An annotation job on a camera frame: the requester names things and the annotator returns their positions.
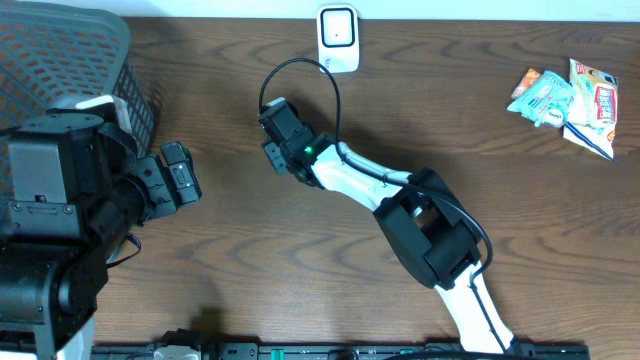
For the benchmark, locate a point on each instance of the orange white tissue pack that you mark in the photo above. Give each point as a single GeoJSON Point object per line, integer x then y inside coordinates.
{"type": "Point", "coordinates": [528, 79]}

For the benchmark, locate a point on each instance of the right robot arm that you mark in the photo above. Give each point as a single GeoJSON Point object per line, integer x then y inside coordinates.
{"type": "Point", "coordinates": [431, 234]}

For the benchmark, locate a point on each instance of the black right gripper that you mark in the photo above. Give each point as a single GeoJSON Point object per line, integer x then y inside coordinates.
{"type": "Point", "coordinates": [275, 162]}

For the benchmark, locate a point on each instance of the white barcode scanner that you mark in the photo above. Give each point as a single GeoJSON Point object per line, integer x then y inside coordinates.
{"type": "Point", "coordinates": [338, 38]}

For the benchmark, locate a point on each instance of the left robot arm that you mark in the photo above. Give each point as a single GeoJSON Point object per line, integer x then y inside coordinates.
{"type": "Point", "coordinates": [55, 259]}

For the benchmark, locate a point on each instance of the white blue snack bag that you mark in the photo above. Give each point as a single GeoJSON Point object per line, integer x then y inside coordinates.
{"type": "Point", "coordinates": [593, 113]}

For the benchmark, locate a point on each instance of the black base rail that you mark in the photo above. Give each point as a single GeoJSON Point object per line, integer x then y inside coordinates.
{"type": "Point", "coordinates": [184, 344]}

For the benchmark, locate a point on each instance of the teal snack packet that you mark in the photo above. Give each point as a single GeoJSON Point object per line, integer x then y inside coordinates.
{"type": "Point", "coordinates": [549, 91]}

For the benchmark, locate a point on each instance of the grey plastic mesh basket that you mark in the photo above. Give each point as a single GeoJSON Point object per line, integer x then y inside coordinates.
{"type": "Point", "coordinates": [52, 56]}

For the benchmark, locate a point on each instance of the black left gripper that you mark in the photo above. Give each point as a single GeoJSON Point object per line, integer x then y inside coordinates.
{"type": "Point", "coordinates": [163, 181]}

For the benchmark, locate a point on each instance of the green white tissue pack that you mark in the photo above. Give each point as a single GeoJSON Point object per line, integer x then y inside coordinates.
{"type": "Point", "coordinates": [554, 117]}

